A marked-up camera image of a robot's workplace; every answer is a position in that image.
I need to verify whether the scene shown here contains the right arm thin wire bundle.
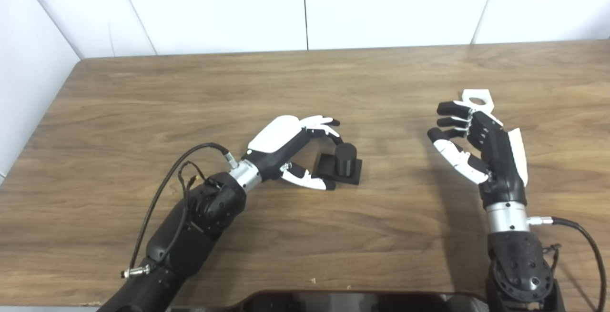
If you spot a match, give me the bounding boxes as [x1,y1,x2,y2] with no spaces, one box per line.
[543,243,562,274]

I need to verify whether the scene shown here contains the black peg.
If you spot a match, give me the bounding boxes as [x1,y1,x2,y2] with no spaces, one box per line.
[315,142,364,185]

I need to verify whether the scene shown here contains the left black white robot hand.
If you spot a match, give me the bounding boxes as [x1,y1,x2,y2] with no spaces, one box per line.
[241,115,345,191]

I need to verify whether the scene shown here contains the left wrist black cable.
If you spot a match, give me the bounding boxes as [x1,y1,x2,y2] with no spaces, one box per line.
[120,143,239,279]

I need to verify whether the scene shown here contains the arm thin wire bundle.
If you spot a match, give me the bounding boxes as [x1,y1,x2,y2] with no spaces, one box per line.
[178,161,208,198]
[543,243,562,274]

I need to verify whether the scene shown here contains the white square piece with hole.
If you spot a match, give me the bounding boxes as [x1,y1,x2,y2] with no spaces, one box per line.
[461,89,494,112]

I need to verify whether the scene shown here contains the left arm thin wire bundle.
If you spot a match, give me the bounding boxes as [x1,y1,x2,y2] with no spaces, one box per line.
[178,161,208,198]

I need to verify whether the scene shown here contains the black robot torso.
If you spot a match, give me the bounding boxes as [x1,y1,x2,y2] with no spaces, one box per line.
[167,291,491,312]

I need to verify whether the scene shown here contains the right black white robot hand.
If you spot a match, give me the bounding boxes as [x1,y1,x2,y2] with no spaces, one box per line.
[427,101,529,208]

